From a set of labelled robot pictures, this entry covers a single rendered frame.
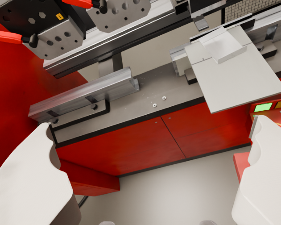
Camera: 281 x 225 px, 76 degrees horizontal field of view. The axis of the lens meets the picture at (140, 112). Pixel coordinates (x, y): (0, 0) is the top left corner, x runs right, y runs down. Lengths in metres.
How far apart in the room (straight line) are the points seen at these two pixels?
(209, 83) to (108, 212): 1.36
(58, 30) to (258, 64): 0.54
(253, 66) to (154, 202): 1.20
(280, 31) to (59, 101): 0.85
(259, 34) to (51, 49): 0.66
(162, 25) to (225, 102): 0.50
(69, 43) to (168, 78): 0.39
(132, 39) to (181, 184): 1.07
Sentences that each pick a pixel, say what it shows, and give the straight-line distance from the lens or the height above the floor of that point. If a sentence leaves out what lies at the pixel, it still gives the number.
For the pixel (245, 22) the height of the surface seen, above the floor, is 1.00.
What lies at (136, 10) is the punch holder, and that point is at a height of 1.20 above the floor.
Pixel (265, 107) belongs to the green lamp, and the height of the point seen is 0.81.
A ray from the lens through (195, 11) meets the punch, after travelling 0.61.
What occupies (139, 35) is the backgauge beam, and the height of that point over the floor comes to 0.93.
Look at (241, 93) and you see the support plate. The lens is 0.54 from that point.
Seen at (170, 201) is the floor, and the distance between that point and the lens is 1.49.
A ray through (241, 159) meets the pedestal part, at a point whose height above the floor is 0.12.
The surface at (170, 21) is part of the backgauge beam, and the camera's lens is 0.89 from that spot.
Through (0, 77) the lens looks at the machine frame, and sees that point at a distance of 1.00.
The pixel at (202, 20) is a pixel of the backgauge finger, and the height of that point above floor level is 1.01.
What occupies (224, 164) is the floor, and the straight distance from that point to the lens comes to 1.49.
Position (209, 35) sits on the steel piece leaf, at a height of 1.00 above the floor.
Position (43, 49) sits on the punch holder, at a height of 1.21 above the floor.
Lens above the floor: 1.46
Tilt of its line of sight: 56 degrees down
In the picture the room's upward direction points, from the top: 39 degrees counter-clockwise
